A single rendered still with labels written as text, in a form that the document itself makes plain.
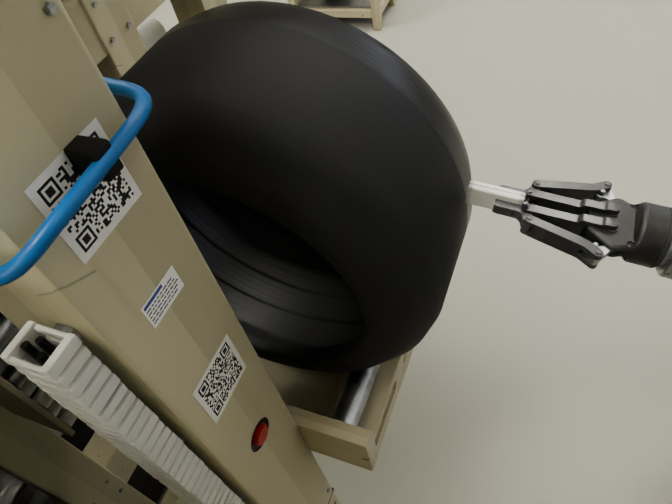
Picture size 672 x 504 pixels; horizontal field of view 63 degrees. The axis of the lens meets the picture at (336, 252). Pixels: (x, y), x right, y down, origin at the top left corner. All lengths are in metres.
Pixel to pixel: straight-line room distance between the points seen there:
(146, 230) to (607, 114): 2.63
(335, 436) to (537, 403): 1.16
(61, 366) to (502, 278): 1.88
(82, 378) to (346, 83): 0.40
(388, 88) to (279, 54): 0.13
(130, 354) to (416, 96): 0.44
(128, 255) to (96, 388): 0.11
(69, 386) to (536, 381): 1.67
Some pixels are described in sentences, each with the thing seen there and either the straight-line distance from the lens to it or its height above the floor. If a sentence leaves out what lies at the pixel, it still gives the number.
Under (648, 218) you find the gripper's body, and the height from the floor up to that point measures 1.24.
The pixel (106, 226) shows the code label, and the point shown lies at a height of 1.48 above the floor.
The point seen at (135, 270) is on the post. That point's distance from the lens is 0.48.
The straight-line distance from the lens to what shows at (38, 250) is 0.38.
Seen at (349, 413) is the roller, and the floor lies 0.92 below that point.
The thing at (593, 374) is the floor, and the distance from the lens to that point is 2.02.
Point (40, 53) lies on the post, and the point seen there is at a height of 1.60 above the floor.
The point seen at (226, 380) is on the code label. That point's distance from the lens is 0.65.
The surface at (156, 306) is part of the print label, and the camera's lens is 0.51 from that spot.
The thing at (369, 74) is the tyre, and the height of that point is 1.39.
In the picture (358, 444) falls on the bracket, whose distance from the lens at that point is 0.87.
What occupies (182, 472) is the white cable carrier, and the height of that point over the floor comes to 1.18.
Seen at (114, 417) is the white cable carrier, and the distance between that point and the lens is 0.53.
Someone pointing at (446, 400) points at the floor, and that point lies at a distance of 1.93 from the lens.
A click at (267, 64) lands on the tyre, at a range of 0.64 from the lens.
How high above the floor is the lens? 1.75
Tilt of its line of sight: 49 degrees down
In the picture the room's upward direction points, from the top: 15 degrees counter-clockwise
